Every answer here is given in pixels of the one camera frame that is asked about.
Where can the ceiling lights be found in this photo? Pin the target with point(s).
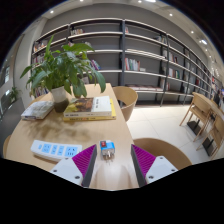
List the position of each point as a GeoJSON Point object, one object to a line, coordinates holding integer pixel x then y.
{"type": "Point", "coordinates": [203, 41]}

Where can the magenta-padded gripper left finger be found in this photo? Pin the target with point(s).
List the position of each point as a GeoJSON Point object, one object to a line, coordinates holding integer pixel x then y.
{"type": "Point", "coordinates": [65, 170]}

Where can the grey shelf unit with books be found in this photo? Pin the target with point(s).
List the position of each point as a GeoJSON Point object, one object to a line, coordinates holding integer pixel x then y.
{"type": "Point", "coordinates": [146, 43]}

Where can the wooden desk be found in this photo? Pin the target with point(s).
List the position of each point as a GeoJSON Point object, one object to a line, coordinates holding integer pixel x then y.
{"type": "Point", "coordinates": [208, 101]}

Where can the slatted wooden chair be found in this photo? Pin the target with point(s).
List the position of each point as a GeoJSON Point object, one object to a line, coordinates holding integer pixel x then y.
{"type": "Point", "coordinates": [196, 113]}
{"type": "Point", "coordinates": [216, 133]}

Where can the yellow book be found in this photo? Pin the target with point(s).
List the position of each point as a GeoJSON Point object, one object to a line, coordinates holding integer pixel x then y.
{"type": "Point", "coordinates": [100, 117]}

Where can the green potted plant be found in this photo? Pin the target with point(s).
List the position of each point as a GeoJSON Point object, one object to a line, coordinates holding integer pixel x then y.
{"type": "Point", "coordinates": [60, 70]}

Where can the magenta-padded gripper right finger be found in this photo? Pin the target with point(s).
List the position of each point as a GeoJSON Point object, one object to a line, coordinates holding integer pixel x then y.
{"type": "Point", "coordinates": [161, 168]}

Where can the white power strip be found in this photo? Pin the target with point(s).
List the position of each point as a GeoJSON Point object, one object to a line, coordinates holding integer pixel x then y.
{"type": "Point", "coordinates": [55, 150]}

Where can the grey-white magazine stack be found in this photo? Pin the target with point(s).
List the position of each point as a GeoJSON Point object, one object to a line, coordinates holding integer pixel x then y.
{"type": "Point", "coordinates": [37, 110]}

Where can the small potted floor plant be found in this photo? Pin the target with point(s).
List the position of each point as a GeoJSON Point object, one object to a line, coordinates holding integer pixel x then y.
{"type": "Point", "coordinates": [14, 93]}

